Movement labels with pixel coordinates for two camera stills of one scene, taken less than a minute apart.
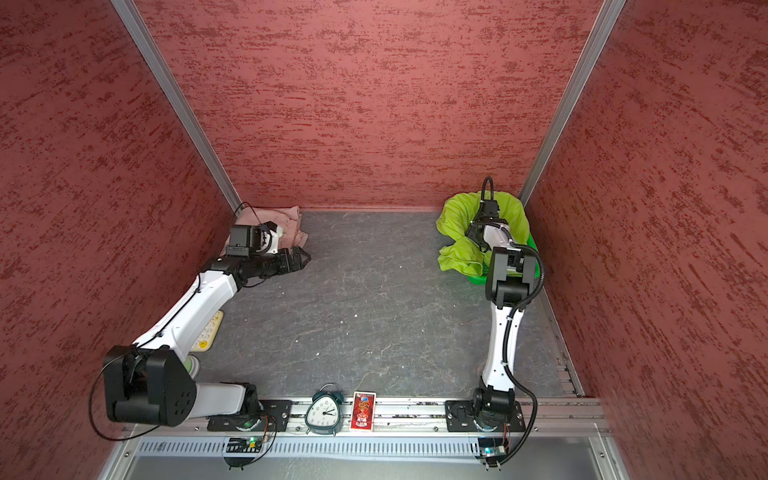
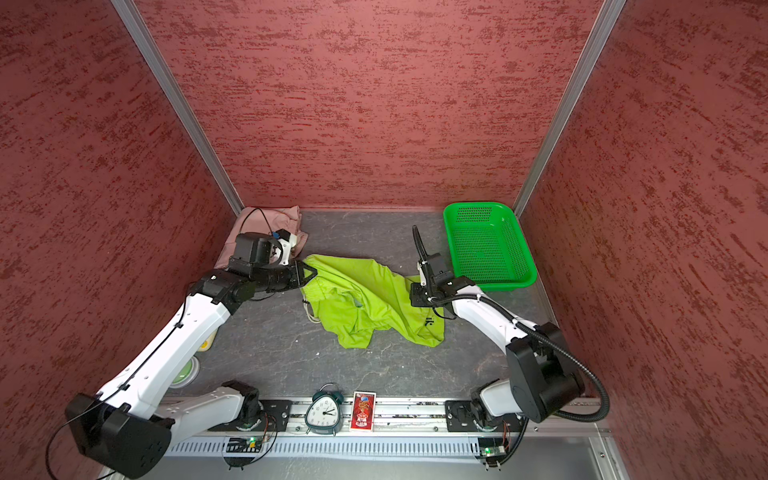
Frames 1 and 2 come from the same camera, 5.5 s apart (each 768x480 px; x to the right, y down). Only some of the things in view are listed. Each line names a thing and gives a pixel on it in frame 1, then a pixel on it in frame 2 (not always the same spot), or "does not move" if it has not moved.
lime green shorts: [466, 255] -> [356, 299]
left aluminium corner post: [159, 68] does not move
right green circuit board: [492, 448] does not move
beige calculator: [207, 338] does not move
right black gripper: [473, 233] -> [415, 296]
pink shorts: [288, 218] does not move
